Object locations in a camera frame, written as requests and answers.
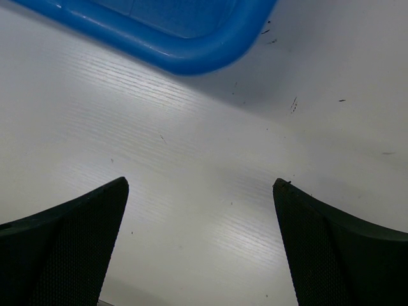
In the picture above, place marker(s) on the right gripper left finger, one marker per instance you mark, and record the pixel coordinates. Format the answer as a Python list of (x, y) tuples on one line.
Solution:
[(60, 256)]

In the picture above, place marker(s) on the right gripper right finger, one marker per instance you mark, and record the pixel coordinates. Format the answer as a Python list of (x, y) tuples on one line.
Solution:
[(336, 258)]

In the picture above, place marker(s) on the blue plastic bin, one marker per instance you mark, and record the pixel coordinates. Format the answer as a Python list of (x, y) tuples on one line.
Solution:
[(180, 37)]

